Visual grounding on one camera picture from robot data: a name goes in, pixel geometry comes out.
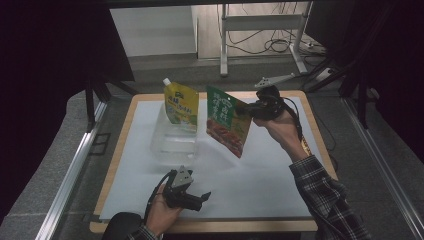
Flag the aluminium rail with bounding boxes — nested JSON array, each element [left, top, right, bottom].
[[34, 99, 109, 240], [342, 97, 424, 234]]

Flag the right hand-held gripper cable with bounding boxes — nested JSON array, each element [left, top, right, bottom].
[[279, 96, 304, 143]]

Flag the black round object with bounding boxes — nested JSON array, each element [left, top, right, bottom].
[[101, 211, 144, 240]]

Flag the clear plastic container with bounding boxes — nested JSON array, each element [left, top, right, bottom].
[[149, 102, 198, 165]]

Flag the left hand-held gripper cable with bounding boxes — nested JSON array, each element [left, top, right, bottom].
[[143, 169, 177, 225]]

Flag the person's left hand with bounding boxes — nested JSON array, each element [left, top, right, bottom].
[[145, 184, 185, 236]]

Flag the green and red snack packet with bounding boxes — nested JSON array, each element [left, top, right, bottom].
[[205, 85, 253, 160]]

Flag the person's right hand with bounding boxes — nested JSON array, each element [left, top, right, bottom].
[[252, 109, 310, 163]]

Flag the black metal stand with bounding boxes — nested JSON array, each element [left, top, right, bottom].
[[83, 74, 139, 133]]

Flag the white table mat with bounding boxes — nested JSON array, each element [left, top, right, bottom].
[[99, 97, 314, 221]]

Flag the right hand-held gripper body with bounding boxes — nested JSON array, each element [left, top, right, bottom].
[[248, 72, 297, 122]]

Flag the hand-held gripper cable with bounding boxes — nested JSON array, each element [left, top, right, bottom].
[[143, 169, 177, 225], [279, 96, 304, 143]]

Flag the black curtain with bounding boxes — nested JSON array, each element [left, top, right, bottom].
[[0, 0, 136, 224], [304, 0, 424, 154]]

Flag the black floor cables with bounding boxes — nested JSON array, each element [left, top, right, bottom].
[[216, 3, 326, 58]]

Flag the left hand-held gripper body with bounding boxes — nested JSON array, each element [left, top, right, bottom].
[[162, 165, 195, 209]]

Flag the black bracket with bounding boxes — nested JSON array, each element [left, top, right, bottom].
[[89, 132, 112, 157]]

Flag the white metal desk frame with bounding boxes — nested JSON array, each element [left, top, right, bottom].
[[218, 2, 314, 78]]

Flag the yellow green spout pouch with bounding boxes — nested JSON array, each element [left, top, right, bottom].
[[162, 77, 200, 133]]

